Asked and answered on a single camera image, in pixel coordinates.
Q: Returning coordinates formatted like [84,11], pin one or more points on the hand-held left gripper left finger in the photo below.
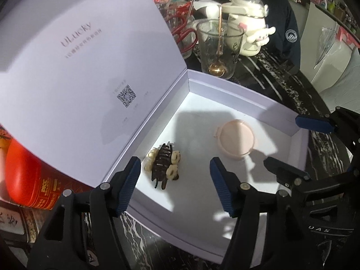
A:
[130,182]

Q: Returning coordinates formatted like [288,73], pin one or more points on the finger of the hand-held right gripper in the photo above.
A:
[284,171]
[313,123]

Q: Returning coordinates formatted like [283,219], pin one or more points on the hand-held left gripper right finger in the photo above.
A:
[222,185]

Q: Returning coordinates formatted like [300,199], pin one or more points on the brown flower hair claw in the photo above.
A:
[161,163]

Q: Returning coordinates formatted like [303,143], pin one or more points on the pink round container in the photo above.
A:
[234,139]

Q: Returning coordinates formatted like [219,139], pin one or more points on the white lidded gift box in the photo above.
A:
[84,62]

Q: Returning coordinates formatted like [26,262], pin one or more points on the white furniture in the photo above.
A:
[317,70]

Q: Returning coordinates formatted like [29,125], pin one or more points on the clear plastic bag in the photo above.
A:
[327,45]

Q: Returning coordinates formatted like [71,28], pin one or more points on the red printed canister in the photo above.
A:
[25,174]

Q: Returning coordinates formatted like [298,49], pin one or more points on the dark blue jacket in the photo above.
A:
[281,19]

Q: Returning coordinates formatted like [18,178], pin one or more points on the gold spoon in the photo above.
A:
[216,68]

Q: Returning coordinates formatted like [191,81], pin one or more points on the dark printed box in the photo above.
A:
[19,222]

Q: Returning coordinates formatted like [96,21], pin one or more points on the clear glass cup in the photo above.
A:
[206,47]

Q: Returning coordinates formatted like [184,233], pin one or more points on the white kettle with plush figure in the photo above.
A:
[244,8]

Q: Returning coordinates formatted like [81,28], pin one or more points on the thin straw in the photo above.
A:
[193,2]

